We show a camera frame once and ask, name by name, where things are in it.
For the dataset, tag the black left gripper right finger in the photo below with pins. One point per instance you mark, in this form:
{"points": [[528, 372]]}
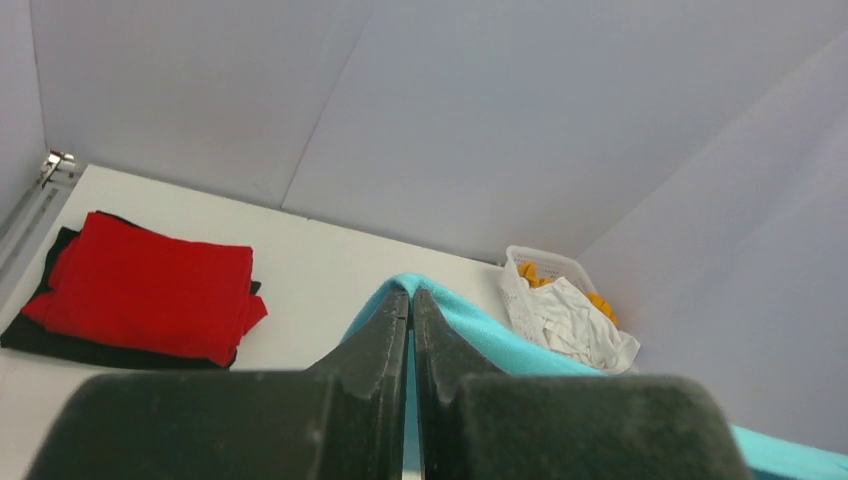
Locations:
{"points": [[478, 422]]}

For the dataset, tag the orange t-shirt in basket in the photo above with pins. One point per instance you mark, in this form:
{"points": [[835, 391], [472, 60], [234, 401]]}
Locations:
{"points": [[528, 272]]}

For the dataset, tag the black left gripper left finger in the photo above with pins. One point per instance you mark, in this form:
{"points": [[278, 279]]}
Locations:
{"points": [[342, 418]]}

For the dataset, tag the turquoise polo shirt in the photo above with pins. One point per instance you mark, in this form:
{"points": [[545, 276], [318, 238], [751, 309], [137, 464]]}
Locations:
{"points": [[767, 457]]}

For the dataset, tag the folded red t-shirt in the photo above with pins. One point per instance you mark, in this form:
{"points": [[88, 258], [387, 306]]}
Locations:
{"points": [[152, 285]]}

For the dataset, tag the crumpled white t-shirt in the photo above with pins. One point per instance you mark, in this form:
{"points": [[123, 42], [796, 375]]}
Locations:
{"points": [[574, 327]]}

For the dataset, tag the white plastic laundry basket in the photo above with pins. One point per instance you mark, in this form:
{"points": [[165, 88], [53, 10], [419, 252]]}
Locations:
{"points": [[514, 290]]}

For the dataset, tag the aluminium frame rail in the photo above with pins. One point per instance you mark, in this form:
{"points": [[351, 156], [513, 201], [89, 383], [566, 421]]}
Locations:
{"points": [[60, 171]]}

